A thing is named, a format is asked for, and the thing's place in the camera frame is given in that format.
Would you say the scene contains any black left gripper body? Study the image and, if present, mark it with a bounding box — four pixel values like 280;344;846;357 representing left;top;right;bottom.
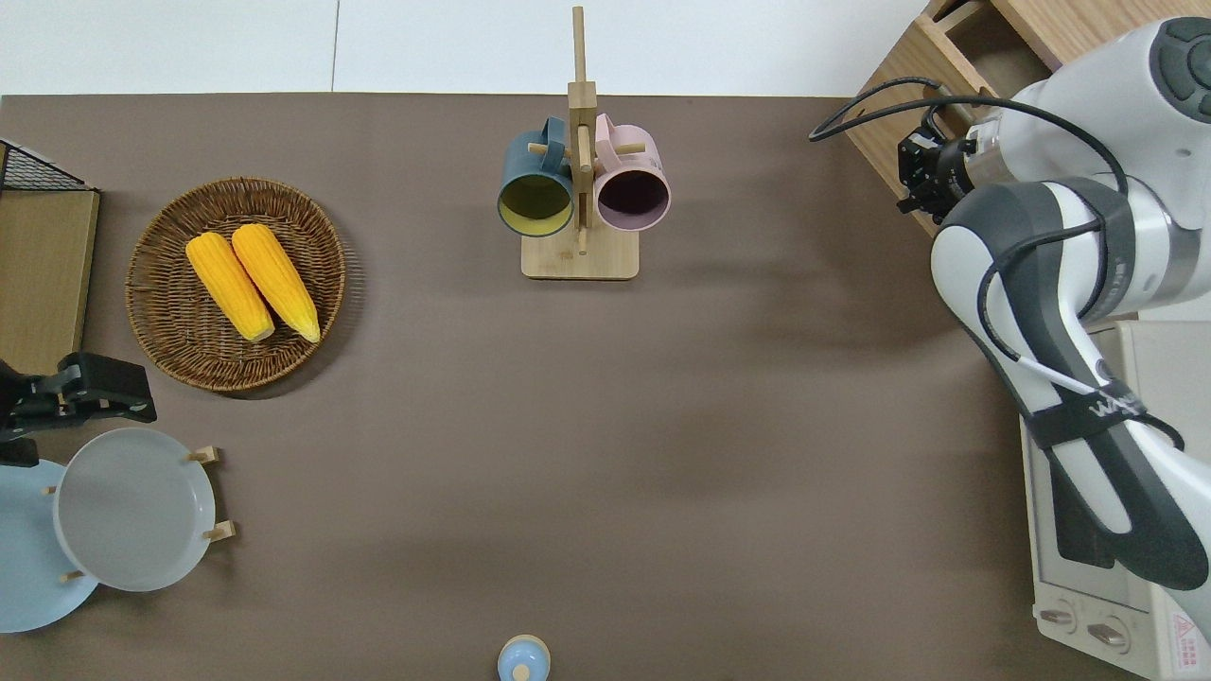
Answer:
0;359;72;469

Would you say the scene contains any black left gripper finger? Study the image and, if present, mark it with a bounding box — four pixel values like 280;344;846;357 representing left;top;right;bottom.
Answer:
71;393;159;424
57;352;152;403

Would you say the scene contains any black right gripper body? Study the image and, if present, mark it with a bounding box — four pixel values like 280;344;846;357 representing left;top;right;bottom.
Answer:
906;132;975;221

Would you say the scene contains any light wooden drawer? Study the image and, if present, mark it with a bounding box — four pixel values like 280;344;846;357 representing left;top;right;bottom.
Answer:
843;0;1053;237

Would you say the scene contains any round wicker basket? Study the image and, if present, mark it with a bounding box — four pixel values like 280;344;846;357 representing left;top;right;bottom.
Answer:
126;177;347;393

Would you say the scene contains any wooden plate rack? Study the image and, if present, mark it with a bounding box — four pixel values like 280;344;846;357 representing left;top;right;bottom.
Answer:
40;445;237;583

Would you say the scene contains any grey round plate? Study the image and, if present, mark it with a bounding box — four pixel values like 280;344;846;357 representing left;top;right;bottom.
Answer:
54;428;217;593

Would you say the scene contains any wooden board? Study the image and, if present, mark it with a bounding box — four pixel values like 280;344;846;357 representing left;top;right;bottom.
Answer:
0;189;101;376

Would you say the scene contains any yellow corn cob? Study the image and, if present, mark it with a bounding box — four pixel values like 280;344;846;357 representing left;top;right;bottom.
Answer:
185;232;276;343
232;223;322;343

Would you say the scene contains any light blue round plate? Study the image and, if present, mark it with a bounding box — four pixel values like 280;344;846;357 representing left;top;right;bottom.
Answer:
0;461;100;635

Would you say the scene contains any oak wooden cabinet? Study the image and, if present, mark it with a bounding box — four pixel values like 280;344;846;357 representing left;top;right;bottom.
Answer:
927;0;1211;96

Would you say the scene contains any pink mug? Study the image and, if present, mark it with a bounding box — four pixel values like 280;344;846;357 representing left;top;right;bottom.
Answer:
593;113;672;234

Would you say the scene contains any brown table mat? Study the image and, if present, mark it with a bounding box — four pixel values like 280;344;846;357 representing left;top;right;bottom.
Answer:
0;93;1150;681

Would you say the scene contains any wooden mug tree stand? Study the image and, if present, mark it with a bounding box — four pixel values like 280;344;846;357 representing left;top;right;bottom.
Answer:
521;5;648;281

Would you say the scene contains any dark blue mug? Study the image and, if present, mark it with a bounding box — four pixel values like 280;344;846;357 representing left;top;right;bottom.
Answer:
498;116;576;238

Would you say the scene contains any white toaster oven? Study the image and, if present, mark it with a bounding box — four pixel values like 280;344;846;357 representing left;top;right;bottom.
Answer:
1020;317;1211;681

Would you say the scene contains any light blue round jar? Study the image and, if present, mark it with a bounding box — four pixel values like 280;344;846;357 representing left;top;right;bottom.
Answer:
498;635;552;681

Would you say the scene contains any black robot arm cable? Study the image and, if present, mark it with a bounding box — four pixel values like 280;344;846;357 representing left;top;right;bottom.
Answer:
809;76;1185;453

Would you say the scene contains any black wire mesh rack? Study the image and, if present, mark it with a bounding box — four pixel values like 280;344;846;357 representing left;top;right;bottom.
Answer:
0;139;100;196

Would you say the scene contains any black velcro strap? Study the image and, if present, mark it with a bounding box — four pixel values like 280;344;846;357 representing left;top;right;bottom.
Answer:
1025;381;1151;451

